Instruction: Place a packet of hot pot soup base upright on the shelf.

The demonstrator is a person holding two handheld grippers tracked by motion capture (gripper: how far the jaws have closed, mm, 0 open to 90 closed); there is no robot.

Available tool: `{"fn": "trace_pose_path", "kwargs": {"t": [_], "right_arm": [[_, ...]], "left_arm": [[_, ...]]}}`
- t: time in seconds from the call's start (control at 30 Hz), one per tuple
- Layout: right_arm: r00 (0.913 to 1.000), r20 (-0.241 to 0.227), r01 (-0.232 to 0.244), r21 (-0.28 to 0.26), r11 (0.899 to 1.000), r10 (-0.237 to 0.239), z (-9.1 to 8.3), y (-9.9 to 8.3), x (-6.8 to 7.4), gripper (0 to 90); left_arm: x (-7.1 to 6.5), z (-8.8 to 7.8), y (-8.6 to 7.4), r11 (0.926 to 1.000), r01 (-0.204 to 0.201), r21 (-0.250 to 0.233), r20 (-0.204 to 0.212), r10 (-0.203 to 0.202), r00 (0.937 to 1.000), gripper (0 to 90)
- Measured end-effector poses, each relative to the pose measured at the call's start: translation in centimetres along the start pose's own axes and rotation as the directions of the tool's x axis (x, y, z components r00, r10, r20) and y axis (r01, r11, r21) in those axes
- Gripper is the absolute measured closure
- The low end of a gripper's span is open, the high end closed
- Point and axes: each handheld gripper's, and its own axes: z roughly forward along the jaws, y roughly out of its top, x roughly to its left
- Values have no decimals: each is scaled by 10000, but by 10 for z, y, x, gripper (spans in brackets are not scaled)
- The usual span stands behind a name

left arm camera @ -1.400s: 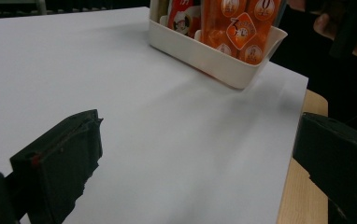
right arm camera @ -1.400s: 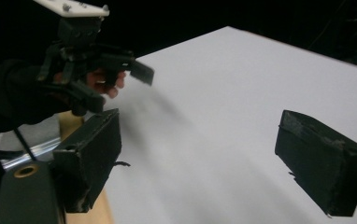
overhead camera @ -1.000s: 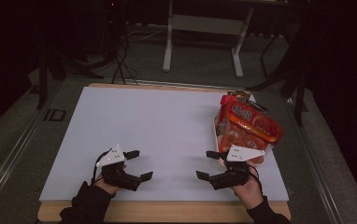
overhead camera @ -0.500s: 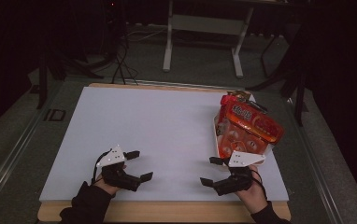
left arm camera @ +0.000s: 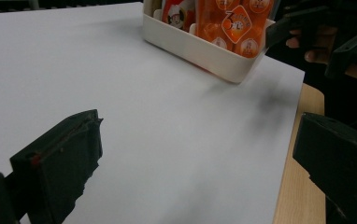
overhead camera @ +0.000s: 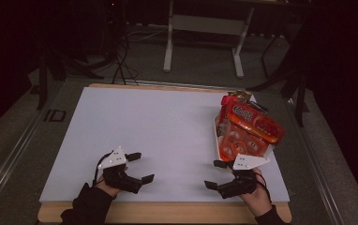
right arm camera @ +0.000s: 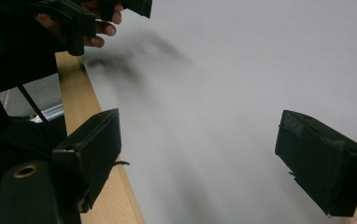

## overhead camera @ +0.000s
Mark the person's left hand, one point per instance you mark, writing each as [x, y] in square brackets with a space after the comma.
[110, 189]

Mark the white table mat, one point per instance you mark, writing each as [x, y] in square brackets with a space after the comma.
[167, 140]

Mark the person's right hand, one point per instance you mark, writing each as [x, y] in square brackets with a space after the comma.
[260, 200]

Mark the orange snack packet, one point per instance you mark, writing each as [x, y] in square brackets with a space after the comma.
[249, 131]

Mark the gold foil packet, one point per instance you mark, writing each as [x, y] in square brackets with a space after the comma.
[241, 94]

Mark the white metal desk frame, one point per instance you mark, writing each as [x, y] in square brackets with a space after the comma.
[205, 25]

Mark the wooden table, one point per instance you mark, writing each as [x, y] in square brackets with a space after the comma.
[167, 212]

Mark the white container bin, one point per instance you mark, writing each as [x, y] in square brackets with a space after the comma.
[216, 131]

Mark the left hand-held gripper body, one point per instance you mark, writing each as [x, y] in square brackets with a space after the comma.
[114, 159]

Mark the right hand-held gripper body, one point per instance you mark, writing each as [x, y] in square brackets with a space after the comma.
[246, 162]

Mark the black metal stand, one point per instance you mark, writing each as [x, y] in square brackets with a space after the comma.
[58, 62]
[292, 78]

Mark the metal floor rail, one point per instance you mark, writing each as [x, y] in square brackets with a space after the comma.
[320, 175]
[14, 150]

